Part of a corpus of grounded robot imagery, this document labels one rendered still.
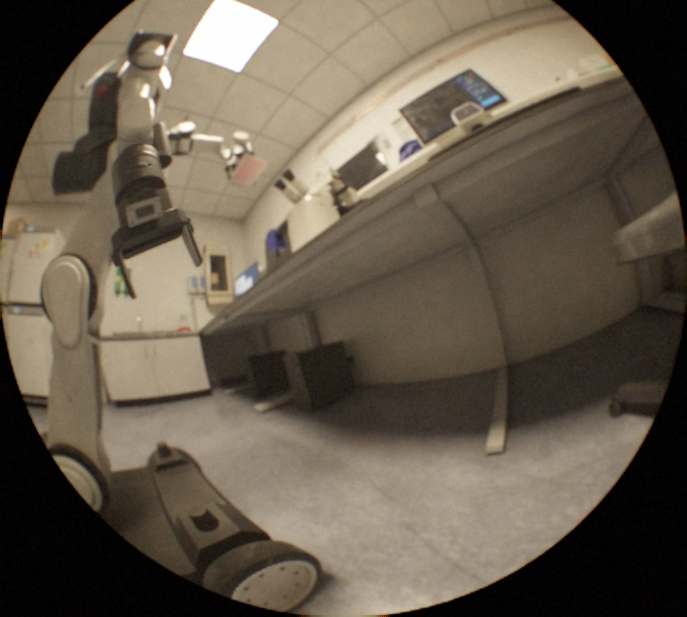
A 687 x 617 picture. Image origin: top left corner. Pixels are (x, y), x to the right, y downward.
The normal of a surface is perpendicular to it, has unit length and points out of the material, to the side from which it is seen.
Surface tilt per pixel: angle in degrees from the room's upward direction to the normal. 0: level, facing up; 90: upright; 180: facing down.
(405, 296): 90
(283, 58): 180
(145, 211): 119
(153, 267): 90
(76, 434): 90
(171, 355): 90
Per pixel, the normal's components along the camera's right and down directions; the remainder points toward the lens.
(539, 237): -0.66, -0.02
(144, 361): 0.71, -0.34
